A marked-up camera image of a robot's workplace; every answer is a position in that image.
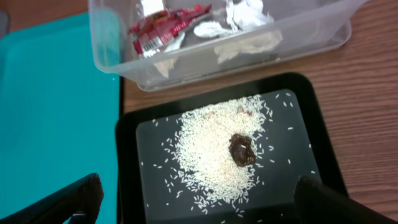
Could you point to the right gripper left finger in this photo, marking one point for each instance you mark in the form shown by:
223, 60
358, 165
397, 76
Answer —
78, 202

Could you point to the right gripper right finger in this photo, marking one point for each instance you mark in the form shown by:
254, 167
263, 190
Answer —
317, 203

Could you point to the brown food scrap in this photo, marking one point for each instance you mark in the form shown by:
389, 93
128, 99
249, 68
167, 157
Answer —
240, 148

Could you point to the white rice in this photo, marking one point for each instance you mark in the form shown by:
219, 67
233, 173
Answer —
200, 149

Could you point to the red snack wrapper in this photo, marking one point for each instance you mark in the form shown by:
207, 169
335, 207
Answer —
159, 29

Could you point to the white napkin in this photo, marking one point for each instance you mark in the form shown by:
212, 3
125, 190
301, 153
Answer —
149, 7
243, 16

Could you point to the teal plastic tray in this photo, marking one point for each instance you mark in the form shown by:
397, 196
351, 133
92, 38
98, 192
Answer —
58, 114

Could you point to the black tray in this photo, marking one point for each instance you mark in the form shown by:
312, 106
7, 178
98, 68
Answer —
294, 144

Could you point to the clear plastic bin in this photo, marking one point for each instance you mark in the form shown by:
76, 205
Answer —
307, 26

